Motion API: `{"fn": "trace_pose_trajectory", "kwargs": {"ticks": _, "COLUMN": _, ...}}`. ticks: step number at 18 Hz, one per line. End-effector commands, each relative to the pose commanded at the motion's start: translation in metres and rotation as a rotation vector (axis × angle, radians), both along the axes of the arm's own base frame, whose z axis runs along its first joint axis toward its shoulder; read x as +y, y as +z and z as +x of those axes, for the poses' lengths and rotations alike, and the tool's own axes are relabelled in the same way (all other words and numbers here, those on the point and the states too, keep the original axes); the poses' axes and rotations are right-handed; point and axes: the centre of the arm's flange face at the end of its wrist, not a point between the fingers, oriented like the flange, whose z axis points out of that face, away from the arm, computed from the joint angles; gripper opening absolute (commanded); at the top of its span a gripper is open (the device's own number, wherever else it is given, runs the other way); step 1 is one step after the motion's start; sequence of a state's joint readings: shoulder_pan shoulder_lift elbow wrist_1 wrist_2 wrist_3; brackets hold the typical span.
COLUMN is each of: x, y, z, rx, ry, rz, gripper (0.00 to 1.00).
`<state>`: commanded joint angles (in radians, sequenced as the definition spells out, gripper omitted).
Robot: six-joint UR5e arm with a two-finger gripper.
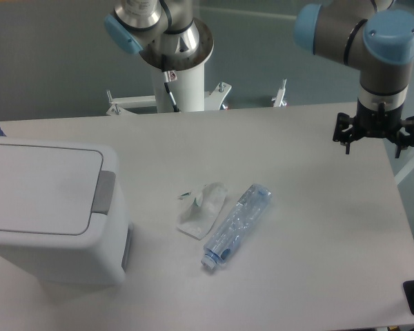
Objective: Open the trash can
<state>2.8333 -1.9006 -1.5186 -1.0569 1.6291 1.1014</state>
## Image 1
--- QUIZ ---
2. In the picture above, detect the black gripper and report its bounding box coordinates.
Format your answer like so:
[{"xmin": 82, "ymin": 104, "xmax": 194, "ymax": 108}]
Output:
[{"xmin": 333, "ymin": 101, "xmax": 414, "ymax": 159}]

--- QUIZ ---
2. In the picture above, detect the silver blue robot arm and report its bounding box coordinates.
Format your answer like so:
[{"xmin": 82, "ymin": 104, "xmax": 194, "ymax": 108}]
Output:
[{"xmin": 104, "ymin": 1, "xmax": 414, "ymax": 151}]

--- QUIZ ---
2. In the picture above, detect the white plastic trash can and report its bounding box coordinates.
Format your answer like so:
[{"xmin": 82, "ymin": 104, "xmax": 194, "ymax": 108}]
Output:
[{"xmin": 0, "ymin": 137, "xmax": 132, "ymax": 285}]

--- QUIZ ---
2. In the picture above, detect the white trash can lid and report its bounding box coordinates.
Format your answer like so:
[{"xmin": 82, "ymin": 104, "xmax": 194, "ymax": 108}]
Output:
[{"xmin": 0, "ymin": 137, "xmax": 119, "ymax": 235}]

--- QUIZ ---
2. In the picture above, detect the empty clear plastic bottle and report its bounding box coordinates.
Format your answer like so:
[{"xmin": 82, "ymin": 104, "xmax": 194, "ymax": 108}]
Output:
[{"xmin": 201, "ymin": 183, "xmax": 272, "ymax": 271}]

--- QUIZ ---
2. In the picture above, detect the crumpled clear plastic wrapper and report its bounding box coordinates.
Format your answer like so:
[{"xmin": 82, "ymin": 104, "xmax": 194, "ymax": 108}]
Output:
[{"xmin": 176, "ymin": 182, "xmax": 228, "ymax": 240}]

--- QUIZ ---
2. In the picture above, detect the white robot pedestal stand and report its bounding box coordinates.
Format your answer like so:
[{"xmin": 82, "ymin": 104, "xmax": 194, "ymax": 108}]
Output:
[{"xmin": 105, "ymin": 20, "xmax": 288, "ymax": 117}]

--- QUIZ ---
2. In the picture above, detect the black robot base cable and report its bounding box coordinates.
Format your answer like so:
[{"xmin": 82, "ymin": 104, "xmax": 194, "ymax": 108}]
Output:
[{"xmin": 160, "ymin": 54, "xmax": 182, "ymax": 113}]

